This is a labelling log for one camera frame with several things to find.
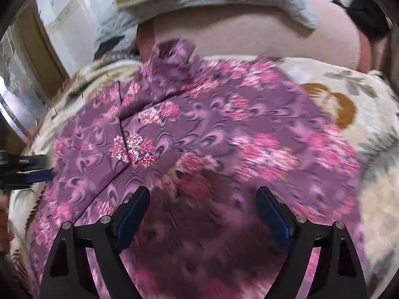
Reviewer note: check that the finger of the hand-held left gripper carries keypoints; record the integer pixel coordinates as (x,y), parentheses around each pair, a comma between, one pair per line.
(39,175)
(21,161)

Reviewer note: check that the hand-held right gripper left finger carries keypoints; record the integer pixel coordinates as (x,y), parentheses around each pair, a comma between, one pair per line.
(134,215)

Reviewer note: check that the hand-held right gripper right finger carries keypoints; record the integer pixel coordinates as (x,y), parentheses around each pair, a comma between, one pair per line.
(274,215)

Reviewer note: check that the purple floral garment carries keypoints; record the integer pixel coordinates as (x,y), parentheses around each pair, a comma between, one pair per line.
(202,115)

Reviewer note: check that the cream leaf-print blanket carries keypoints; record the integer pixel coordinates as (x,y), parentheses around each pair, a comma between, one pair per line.
(343,78)

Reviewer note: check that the black cloth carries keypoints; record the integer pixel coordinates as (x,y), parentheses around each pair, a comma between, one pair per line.
(367,12)

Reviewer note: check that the wooden door frame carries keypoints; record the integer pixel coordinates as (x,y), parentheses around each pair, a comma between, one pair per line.
(40,43)

